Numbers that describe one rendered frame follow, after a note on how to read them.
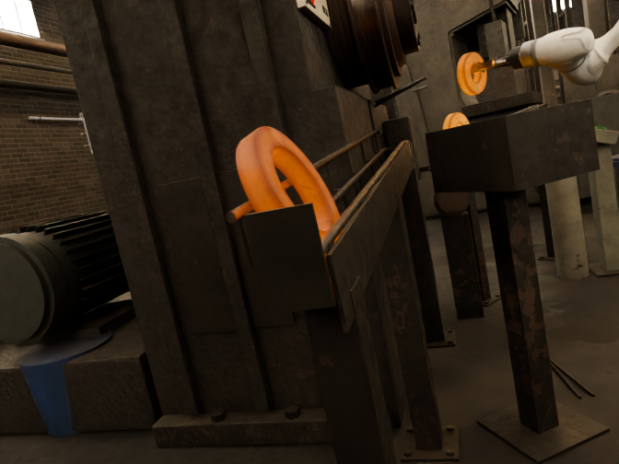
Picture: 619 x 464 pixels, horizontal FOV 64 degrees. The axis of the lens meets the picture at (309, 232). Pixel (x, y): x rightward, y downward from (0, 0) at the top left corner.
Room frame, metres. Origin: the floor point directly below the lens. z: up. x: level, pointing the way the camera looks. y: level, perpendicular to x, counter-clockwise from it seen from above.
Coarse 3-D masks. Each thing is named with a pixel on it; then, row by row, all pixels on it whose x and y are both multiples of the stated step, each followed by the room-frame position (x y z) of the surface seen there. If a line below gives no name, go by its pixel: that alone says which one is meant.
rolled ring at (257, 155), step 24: (240, 144) 0.59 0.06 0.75; (264, 144) 0.58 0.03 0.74; (288, 144) 0.66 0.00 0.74; (240, 168) 0.56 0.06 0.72; (264, 168) 0.54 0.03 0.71; (288, 168) 0.67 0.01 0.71; (312, 168) 0.69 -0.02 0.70; (264, 192) 0.53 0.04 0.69; (312, 192) 0.67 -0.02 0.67; (336, 216) 0.66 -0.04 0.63
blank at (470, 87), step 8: (464, 56) 1.86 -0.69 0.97; (472, 56) 1.87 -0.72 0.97; (480, 56) 1.91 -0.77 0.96; (464, 64) 1.84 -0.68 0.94; (472, 64) 1.87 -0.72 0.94; (464, 72) 1.84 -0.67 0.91; (480, 72) 1.91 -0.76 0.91; (464, 80) 1.84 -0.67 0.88; (472, 80) 1.87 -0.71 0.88; (480, 80) 1.90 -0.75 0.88; (464, 88) 1.86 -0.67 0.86; (472, 88) 1.86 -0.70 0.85; (480, 88) 1.90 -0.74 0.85
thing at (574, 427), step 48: (432, 144) 1.11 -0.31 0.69; (480, 144) 0.96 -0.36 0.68; (528, 144) 0.89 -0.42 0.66; (576, 144) 0.93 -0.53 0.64; (528, 240) 1.04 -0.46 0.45; (528, 288) 1.03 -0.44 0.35; (528, 336) 1.03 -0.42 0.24; (528, 384) 1.03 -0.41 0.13; (528, 432) 1.04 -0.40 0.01; (576, 432) 1.00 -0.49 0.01
